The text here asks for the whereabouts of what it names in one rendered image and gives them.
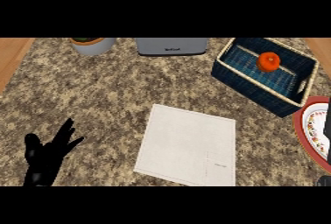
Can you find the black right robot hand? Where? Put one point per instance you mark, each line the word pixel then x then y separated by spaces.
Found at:
pixel 328 128

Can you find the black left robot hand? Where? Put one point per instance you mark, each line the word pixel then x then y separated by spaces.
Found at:
pixel 43 159

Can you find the dark blue wicker basket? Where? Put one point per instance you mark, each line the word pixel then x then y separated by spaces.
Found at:
pixel 266 75

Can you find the orange squash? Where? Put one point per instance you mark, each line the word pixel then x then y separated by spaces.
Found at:
pixel 267 61

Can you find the white placemat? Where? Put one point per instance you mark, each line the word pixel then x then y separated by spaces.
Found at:
pixel 189 145

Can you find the red rimmed patterned plate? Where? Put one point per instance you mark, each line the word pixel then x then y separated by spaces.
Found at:
pixel 312 128

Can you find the white plant pot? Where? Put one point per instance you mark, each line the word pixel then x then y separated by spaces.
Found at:
pixel 92 45

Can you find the grey appliance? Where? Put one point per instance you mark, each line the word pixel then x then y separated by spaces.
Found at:
pixel 171 46

